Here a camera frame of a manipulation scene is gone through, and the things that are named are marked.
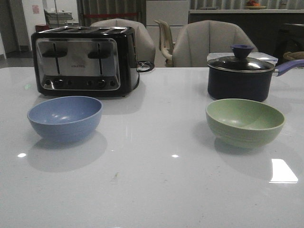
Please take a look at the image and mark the blue bowl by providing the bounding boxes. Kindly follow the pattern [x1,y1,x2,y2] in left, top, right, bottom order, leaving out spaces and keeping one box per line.
[27,96,103,143]

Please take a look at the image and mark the green bowl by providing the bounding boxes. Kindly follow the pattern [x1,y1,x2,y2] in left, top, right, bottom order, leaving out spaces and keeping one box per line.
[206,98,285,149]

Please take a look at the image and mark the beige chair left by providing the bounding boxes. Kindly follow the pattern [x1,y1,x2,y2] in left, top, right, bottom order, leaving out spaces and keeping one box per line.
[91,19,156,63]

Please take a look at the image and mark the beige chair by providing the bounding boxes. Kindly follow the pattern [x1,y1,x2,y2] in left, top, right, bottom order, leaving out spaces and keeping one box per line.
[91,19,156,63]
[172,20,258,67]

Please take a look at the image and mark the cream plastic chair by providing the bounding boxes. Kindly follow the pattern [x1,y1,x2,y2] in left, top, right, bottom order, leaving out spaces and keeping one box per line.
[154,19,174,67]

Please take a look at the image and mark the beige chair right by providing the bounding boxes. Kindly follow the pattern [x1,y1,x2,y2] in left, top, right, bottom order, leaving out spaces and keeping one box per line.
[172,20,258,67]

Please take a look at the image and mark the black and chrome toaster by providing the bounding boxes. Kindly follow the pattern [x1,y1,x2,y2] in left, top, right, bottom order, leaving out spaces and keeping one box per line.
[31,26,139,97]

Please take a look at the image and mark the glass pot lid blue knob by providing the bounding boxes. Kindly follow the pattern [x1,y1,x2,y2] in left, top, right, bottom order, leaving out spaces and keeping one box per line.
[207,44,275,73]

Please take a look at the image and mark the dark blue saucepan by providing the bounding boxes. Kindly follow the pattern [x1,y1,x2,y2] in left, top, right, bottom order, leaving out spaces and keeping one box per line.
[208,64,295,102]

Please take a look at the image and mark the metal cart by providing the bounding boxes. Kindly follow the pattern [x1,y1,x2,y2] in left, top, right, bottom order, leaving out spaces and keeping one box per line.
[43,0,74,28]

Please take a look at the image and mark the dark counter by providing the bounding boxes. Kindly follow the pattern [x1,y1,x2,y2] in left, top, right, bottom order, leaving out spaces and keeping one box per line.
[189,9,304,61]

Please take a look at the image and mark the fruit bowl on counter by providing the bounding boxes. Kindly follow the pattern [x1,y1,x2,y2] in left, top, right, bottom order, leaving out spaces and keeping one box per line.
[245,0,266,10]

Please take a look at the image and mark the wicker basket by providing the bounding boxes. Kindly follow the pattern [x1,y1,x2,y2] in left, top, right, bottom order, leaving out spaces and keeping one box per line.
[283,51,304,67]

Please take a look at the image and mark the black toaster power cable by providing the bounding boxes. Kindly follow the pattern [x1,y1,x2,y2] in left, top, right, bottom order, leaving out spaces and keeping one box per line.
[136,61,155,73]

